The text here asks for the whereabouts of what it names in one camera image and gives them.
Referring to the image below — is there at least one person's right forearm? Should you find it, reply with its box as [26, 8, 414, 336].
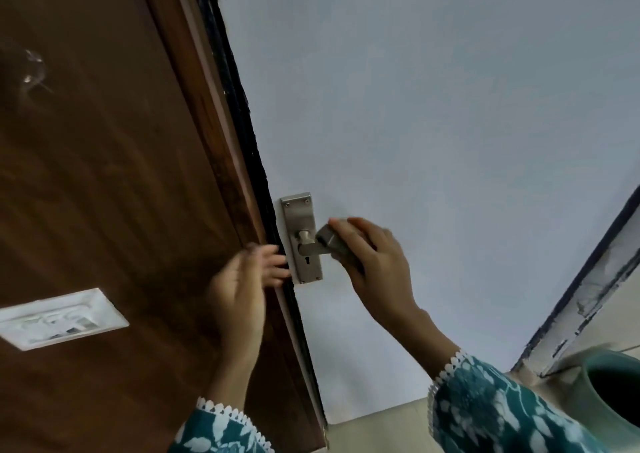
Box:
[397, 308, 468, 384]

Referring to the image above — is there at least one white switch plate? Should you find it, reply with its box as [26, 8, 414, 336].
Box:
[0, 288, 130, 352]

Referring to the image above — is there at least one white door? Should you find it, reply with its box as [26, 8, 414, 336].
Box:
[209, 0, 640, 426]

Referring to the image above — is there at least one metal door handle backplate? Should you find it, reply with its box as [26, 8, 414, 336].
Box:
[279, 192, 325, 286]

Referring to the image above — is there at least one person's left forearm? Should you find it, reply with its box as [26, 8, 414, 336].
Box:
[206, 350, 267, 418]

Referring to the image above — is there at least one metal door lever handle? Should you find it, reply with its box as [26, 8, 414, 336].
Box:
[298, 223, 366, 276]

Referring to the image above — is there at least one brown wooden panel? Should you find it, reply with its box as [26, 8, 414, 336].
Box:
[0, 0, 329, 453]

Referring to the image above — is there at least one green plastic bucket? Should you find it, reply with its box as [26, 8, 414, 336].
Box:
[564, 349, 640, 453]

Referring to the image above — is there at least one teal floral sleeve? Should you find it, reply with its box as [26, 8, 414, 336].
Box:
[167, 397, 276, 453]
[427, 350, 608, 453]

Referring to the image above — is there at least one person's left hand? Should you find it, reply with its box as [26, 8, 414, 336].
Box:
[207, 244, 292, 363]

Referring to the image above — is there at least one person's right hand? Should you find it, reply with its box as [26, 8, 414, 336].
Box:
[327, 217, 432, 337]

